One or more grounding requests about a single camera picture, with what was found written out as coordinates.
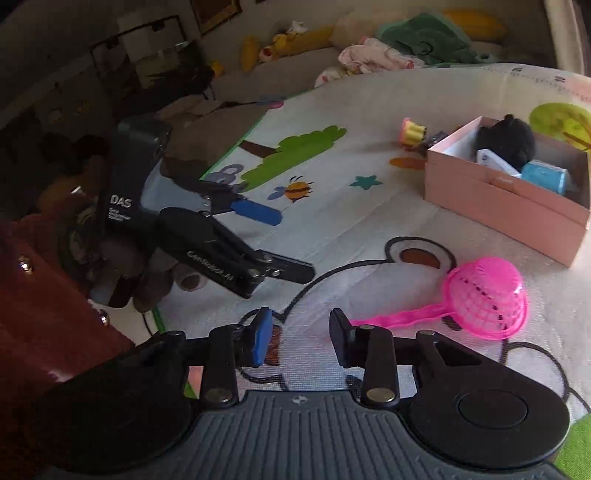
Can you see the pink baby clothes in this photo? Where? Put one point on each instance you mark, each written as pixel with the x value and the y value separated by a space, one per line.
pixel 378 57

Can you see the small yellow pillow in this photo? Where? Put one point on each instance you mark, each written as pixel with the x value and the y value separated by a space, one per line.
pixel 249 53

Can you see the grey curtain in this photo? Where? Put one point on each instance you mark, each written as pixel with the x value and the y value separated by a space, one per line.
pixel 568 32

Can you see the small white box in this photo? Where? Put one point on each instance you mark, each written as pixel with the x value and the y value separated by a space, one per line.
pixel 494 161

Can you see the yellow duck plush toy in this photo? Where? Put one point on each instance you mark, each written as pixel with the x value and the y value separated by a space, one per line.
pixel 279 41

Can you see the person's left hand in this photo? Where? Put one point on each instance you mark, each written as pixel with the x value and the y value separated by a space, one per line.
pixel 138 277

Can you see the pink round tin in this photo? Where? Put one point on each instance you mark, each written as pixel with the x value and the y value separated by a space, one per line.
pixel 411 131

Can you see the blue roll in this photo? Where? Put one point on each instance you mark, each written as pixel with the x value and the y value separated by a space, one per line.
pixel 545 177

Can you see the long yellow banana pillow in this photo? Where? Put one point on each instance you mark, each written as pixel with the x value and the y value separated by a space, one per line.
pixel 307 39

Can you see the yellow cushion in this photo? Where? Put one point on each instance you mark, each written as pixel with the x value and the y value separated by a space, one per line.
pixel 475 23

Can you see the white floral cloth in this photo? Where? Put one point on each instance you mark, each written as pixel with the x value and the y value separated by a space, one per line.
pixel 330 76

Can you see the printed play mat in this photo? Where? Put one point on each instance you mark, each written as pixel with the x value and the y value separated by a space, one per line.
pixel 346 221

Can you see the pink cardboard box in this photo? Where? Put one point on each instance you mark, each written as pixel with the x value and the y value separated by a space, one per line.
pixel 498 217

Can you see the dark red studded panel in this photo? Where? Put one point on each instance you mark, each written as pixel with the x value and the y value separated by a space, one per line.
pixel 46 314

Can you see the picture frame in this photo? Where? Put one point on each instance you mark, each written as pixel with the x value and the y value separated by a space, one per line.
pixel 214 14

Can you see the pink toy strainer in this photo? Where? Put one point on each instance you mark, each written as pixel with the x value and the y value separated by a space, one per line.
pixel 489 295

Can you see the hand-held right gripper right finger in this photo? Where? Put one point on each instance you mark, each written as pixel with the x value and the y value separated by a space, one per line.
pixel 340 339

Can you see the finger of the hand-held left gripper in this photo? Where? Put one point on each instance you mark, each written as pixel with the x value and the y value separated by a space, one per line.
pixel 295 272
pixel 258 211

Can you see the beige sofa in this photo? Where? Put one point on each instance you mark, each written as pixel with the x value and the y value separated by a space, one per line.
pixel 277 78

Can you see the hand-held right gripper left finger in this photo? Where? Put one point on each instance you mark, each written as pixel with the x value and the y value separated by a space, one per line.
pixel 261 339

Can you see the dark shelf unit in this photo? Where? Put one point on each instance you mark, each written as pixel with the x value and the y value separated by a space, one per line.
pixel 143 46

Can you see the green towel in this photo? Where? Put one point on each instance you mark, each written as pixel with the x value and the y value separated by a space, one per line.
pixel 429 37

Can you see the black plush cat toy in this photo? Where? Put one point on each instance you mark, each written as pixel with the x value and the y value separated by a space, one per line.
pixel 508 138

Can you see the white plush toy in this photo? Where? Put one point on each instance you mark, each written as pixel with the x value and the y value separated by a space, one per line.
pixel 296 27

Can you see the red spotted plush toy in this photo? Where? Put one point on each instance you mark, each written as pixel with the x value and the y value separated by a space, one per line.
pixel 267 54

